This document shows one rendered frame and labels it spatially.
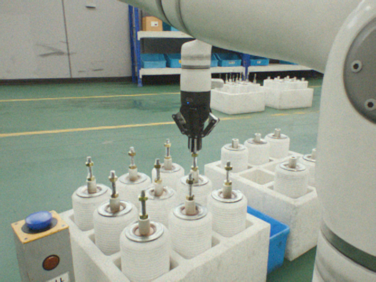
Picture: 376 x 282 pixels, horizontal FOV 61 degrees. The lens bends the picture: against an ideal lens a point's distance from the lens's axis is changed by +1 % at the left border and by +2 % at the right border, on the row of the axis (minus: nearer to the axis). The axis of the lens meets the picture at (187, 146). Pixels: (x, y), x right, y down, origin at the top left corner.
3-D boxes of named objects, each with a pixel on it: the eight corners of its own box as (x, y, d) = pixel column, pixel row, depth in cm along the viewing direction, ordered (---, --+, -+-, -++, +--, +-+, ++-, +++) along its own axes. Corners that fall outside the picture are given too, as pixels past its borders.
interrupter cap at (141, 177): (118, 186, 83) (118, 183, 82) (119, 175, 90) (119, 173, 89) (147, 184, 84) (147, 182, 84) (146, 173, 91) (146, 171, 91)
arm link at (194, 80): (225, 87, 82) (225, 62, 80) (205, 93, 73) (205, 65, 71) (193, 85, 86) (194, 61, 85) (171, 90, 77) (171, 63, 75)
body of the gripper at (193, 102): (172, 87, 77) (173, 125, 80) (203, 89, 73) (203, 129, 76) (188, 84, 83) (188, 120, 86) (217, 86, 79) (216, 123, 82)
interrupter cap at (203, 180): (214, 183, 84) (214, 181, 84) (190, 190, 80) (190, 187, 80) (197, 174, 90) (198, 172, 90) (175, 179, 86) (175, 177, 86)
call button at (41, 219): (57, 228, 53) (55, 216, 52) (31, 237, 50) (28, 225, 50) (48, 218, 56) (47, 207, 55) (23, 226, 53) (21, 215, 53)
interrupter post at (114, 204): (108, 208, 71) (107, 195, 70) (118, 206, 72) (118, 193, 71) (111, 213, 69) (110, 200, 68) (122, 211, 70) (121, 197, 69)
